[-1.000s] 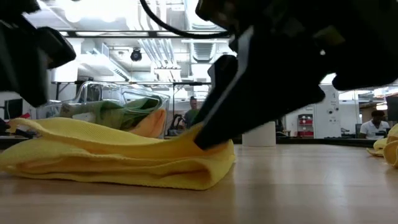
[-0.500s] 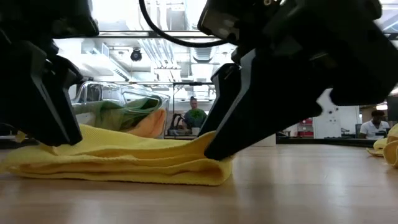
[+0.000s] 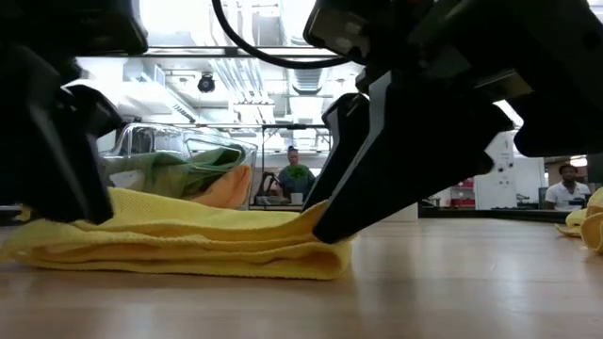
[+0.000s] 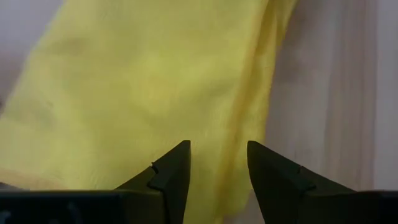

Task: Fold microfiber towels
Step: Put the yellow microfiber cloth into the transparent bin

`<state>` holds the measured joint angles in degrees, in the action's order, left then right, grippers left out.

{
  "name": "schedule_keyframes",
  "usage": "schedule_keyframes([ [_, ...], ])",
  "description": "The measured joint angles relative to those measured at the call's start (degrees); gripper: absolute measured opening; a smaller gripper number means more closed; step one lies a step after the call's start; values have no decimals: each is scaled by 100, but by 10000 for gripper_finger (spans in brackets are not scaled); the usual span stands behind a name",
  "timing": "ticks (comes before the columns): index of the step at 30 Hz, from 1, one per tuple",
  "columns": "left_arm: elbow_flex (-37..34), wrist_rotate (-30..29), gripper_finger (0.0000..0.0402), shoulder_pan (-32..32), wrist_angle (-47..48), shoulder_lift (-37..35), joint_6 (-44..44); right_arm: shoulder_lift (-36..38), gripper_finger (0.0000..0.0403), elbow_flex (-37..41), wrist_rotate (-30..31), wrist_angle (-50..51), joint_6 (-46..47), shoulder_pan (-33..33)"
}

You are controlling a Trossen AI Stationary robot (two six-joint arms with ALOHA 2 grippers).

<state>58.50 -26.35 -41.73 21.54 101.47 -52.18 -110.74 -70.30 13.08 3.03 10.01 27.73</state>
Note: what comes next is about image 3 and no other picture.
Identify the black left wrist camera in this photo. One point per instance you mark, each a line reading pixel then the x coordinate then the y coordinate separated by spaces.
pixel 70 23

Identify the silver ceiling duct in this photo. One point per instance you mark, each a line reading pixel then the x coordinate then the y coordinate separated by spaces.
pixel 306 80

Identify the yellow microfiber towel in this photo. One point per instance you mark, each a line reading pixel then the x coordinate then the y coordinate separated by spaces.
pixel 188 235
pixel 591 221

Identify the black spotlight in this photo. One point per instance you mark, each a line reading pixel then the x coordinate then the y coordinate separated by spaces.
pixel 206 84

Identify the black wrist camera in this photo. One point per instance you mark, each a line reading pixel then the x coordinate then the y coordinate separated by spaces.
pixel 70 23
pixel 339 28

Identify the person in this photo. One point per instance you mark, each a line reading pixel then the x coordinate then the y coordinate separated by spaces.
pixel 296 181
pixel 565 193

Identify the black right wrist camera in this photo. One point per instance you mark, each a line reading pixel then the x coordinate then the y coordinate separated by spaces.
pixel 339 28

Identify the orange microfiber towel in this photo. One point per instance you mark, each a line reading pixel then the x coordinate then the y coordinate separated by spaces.
pixel 231 188

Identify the clear plastic tray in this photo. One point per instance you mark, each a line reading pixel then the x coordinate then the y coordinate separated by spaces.
pixel 141 136

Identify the red shelf unit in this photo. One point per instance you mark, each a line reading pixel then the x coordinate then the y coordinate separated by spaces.
pixel 464 195

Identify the black background stand frame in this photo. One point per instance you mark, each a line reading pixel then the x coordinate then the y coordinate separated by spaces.
pixel 263 160

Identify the white tall machine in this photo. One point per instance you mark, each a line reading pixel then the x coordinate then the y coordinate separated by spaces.
pixel 509 183

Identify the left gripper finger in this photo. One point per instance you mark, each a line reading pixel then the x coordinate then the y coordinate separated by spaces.
pixel 56 165
pixel 101 117

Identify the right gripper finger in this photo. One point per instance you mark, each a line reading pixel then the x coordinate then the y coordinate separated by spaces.
pixel 414 150
pixel 344 136

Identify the green microfiber towel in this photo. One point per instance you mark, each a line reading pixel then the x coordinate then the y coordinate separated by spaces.
pixel 165 174

